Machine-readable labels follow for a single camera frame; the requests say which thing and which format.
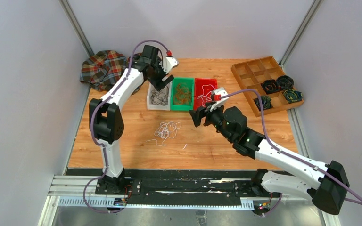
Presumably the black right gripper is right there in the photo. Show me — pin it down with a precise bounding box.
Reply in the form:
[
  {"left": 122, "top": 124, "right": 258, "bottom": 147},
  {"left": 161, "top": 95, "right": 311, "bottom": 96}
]
[{"left": 189, "top": 100, "right": 233, "bottom": 142}]

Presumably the white cable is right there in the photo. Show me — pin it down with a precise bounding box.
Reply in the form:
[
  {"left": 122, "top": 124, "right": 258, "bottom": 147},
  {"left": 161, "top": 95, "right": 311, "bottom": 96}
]
[
  {"left": 146, "top": 121, "right": 182, "bottom": 147},
  {"left": 197, "top": 84, "right": 214, "bottom": 107}
]

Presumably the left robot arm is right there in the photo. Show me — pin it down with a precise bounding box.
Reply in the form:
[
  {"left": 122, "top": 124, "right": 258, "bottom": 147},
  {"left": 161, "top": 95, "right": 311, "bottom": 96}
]
[{"left": 89, "top": 45, "right": 179, "bottom": 194}]

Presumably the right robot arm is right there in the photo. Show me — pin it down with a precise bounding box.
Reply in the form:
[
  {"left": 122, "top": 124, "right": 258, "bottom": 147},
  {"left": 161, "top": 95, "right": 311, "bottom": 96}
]
[{"left": 189, "top": 106, "right": 350, "bottom": 215}]

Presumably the green plastic bin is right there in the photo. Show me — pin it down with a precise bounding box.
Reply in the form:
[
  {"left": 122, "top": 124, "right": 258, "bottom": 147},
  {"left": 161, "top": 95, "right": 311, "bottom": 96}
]
[{"left": 170, "top": 78, "right": 195, "bottom": 112}]

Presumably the white plastic bin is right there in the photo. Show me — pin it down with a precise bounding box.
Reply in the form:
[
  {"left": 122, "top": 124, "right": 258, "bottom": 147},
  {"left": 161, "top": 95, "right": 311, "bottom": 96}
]
[{"left": 147, "top": 82, "right": 172, "bottom": 111}]

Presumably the red plastic bin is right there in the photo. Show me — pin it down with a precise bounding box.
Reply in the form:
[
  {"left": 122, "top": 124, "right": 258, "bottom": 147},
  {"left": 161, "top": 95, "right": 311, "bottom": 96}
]
[{"left": 193, "top": 78, "right": 217, "bottom": 110}]

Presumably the plaid cloth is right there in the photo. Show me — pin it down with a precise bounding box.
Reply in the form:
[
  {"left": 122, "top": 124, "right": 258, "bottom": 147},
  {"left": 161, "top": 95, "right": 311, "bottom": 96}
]
[{"left": 79, "top": 50, "right": 130, "bottom": 92}]

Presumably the rolled dark sock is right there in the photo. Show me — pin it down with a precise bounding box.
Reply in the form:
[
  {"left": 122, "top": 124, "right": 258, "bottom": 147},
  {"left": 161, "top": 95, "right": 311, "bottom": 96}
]
[
  {"left": 254, "top": 95, "right": 273, "bottom": 111},
  {"left": 261, "top": 79, "right": 280, "bottom": 94},
  {"left": 276, "top": 75, "right": 294, "bottom": 91},
  {"left": 283, "top": 89, "right": 303, "bottom": 104}
]

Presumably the wooden compartment tray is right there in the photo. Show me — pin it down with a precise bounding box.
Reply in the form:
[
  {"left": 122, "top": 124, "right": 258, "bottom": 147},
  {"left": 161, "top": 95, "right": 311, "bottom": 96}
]
[{"left": 231, "top": 56, "right": 304, "bottom": 117}]

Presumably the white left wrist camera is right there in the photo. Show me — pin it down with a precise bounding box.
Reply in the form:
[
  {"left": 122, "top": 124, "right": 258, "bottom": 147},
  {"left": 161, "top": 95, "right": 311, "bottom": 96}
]
[{"left": 162, "top": 56, "right": 179, "bottom": 74}]

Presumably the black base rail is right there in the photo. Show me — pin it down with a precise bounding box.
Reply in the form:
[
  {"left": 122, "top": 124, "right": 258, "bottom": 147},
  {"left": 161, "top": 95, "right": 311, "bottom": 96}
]
[{"left": 95, "top": 169, "right": 280, "bottom": 206}]

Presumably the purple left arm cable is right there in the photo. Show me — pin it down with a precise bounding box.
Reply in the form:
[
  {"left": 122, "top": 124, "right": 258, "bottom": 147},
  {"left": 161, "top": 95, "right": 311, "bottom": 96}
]
[{"left": 82, "top": 40, "right": 173, "bottom": 214}]

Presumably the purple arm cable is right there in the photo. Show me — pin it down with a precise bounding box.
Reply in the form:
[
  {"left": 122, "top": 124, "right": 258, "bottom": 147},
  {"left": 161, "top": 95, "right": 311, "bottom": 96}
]
[
  {"left": 214, "top": 89, "right": 362, "bottom": 216},
  {"left": 82, "top": 40, "right": 173, "bottom": 214}
]

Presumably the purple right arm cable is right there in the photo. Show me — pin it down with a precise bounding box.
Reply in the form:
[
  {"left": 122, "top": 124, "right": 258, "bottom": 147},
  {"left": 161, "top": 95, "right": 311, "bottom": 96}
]
[{"left": 214, "top": 89, "right": 362, "bottom": 216}]

